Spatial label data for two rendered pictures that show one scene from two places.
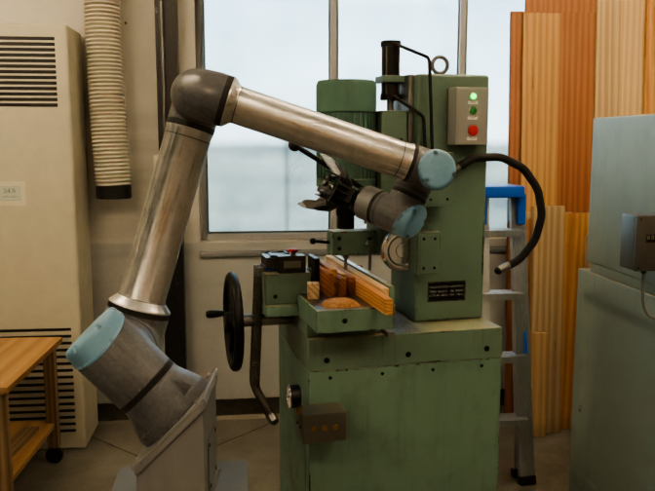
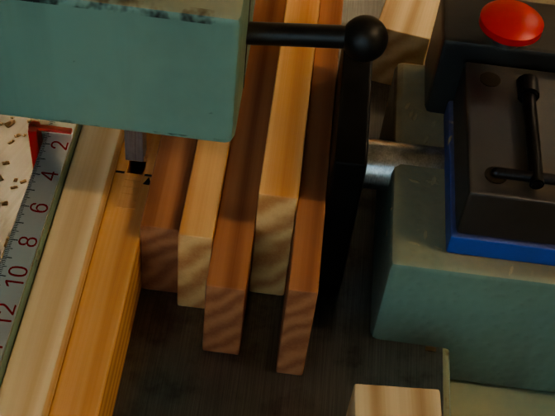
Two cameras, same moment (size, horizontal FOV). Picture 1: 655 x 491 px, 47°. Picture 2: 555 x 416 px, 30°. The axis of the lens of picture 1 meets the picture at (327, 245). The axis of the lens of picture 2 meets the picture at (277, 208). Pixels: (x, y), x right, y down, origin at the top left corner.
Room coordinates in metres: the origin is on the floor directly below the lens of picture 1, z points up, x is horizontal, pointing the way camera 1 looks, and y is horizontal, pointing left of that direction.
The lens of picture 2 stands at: (2.55, 0.10, 1.32)
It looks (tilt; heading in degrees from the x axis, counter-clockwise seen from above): 49 degrees down; 194
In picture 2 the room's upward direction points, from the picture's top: 7 degrees clockwise
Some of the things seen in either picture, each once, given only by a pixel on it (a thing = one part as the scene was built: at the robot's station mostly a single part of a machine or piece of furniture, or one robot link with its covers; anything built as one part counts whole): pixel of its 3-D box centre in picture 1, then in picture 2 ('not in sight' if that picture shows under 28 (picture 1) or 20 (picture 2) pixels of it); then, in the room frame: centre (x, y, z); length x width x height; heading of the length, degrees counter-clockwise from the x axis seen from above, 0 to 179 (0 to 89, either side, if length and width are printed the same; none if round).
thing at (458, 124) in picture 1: (468, 116); not in sight; (2.18, -0.40, 1.40); 0.10 x 0.06 x 0.16; 104
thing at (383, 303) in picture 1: (355, 284); (169, 62); (2.13, -0.08, 0.92); 0.60 x 0.02 x 0.04; 14
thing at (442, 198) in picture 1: (434, 178); not in sight; (2.14, -0.30, 1.23); 0.09 x 0.08 x 0.15; 104
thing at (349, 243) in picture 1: (352, 244); (87, 23); (2.24, -0.07, 1.03); 0.14 x 0.07 x 0.09; 104
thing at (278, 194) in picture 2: (326, 277); (287, 120); (2.17, 0.00, 0.94); 0.17 x 0.02 x 0.07; 14
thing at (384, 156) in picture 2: (303, 271); (402, 167); (2.19, 0.07, 0.95); 0.09 x 0.07 x 0.09; 14
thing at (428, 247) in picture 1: (423, 250); not in sight; (2.13, -0.27, 1.02); 0.09 x 0.07 x 0.12; 14
